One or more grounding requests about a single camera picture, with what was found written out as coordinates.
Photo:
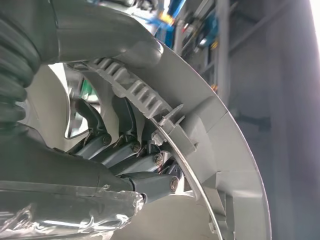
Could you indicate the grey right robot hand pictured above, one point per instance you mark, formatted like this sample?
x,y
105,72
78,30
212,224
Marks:
x,y
62,185

